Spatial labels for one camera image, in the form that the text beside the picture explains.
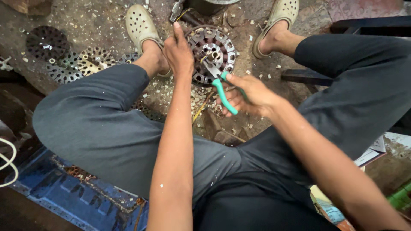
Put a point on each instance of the dark metal pot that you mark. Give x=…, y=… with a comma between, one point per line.
x=208, y=4

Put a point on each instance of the round metal motor stator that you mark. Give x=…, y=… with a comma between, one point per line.
x=221, y=43

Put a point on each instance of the person's right beige clog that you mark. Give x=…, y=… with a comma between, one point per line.
x=282, y=11

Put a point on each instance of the wooden block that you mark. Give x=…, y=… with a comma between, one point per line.
x=29, y=5

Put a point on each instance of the person's foot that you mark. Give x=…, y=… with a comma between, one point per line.
x=154, y=57
x=279, y=38

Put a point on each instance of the person's right foot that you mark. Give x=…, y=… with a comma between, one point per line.
x=279, y=38

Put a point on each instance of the grey perforated metal disc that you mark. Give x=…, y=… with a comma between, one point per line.
x=64, y=72

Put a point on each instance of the person's right hand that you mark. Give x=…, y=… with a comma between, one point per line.
x=257, y=96

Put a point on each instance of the brass perforated metal disc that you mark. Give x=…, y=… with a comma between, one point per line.
x=94, y=61

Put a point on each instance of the person's left beige clog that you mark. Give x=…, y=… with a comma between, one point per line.
x=139, y=24

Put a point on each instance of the person's left foot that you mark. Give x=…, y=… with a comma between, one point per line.
x=154, y=57

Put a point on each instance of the brown brick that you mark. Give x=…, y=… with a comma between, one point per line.
x=221, y=130

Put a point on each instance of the person's left hand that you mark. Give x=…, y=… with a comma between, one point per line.
x=179, y=54

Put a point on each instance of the black bench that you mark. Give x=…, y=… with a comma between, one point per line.
x=369, y=25

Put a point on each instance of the yellow wooden stick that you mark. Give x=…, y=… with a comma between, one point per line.
x=202, y=107

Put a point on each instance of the green plastic object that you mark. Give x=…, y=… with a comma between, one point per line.
x=399, y=197

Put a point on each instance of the blue plastic crate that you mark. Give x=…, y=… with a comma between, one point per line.
x=64, y=195

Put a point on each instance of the small perforated metal disc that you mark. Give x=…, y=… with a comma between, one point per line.
x=128, y=58

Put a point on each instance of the stack of papers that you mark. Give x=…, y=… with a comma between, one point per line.
x=369, y=155

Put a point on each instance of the rusty perforated metal disc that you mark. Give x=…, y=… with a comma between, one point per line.
x=146, y=110

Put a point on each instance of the person's beige clog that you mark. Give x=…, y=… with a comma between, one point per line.
x=282, y=11
x=139, y=24

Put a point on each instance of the person's grey trousers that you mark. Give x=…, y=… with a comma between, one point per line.
x=96, y=128

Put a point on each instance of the dark perforated metal disc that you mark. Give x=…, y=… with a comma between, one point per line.
x=46, y=43

